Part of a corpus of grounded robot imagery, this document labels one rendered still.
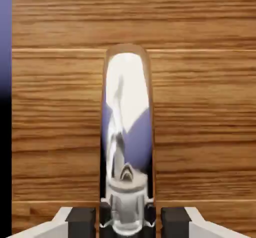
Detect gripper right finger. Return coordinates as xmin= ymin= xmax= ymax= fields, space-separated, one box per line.
xmin=160 ymin=206 xmax=251 ymax=238

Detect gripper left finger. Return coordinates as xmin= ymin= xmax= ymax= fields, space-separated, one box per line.
xmin=5 ymin=206 xmax=97 ymax=238

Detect curved shiny metal handle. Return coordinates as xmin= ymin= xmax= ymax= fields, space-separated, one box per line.
xmin=99 ymin=43 xmax=157 ymax=238

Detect light wood cabinet door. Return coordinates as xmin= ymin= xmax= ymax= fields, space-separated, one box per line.
xmin=11 ymin=48 xmax=256 ymax=203
xmin=11 ymin=200 xmax=256 ymax=238

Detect light wood cabinet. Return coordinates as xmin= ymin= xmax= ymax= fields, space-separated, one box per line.
xmin=11 ymin=0 xmax=256 ymax=238

